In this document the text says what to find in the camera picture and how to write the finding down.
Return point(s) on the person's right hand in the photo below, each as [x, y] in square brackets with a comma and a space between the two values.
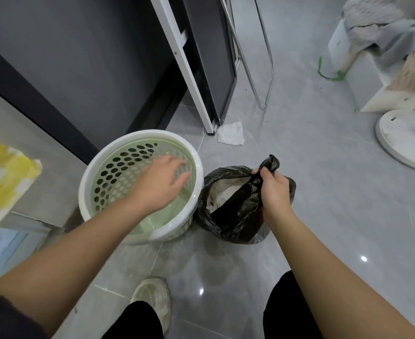
[274, 197]

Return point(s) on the person's left hand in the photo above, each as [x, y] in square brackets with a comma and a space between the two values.
[156, 187]

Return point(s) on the person's right thumb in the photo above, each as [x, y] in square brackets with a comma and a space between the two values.
[258, 172]

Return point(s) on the person's left thumb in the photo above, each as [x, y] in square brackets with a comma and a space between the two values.
[182, 179]

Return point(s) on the black plastic garbage bag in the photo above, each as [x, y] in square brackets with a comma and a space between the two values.
[235, 218]

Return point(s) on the person's left forearm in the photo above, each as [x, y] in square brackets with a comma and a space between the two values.
[69, 250]

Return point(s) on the person's right forearm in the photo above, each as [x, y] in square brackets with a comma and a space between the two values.
[334, 278]

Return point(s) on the white paper waste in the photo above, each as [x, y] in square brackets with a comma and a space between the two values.
[228, 194]

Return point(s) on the crumpled white tissue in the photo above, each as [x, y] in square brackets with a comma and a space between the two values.
[231, 133]

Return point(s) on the white and green waste basket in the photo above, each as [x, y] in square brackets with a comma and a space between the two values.
[101, 215]

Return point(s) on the green tape strip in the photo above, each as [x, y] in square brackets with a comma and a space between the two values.
[329, 77]

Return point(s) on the white shoe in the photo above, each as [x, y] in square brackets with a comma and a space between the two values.
[152, 294]

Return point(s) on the black flat panel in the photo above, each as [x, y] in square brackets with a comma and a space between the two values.
[211, 49]

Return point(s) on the black trouser right leg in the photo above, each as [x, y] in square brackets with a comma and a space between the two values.
[288, 310]

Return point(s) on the black trouser leg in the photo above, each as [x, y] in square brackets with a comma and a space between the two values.
[288, 310]
[133, 323]

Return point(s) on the white round fan base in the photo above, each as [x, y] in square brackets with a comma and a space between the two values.
[401, 137]

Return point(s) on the black trouser left leg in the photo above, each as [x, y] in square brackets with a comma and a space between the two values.
[133, 323]

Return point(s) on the yellow plastic bag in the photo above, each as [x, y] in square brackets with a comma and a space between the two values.
[2, 180]

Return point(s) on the grey cloth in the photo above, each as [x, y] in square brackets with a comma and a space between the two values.
[387, 35]

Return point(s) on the light blue box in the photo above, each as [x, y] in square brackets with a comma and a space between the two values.
[6, 250]

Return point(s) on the dark sleeve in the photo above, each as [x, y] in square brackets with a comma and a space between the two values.
[6, 319]

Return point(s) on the chrome tube frame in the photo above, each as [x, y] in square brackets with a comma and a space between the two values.
[268, 77]

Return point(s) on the white metal frame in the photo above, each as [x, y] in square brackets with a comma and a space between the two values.
[190, 74]

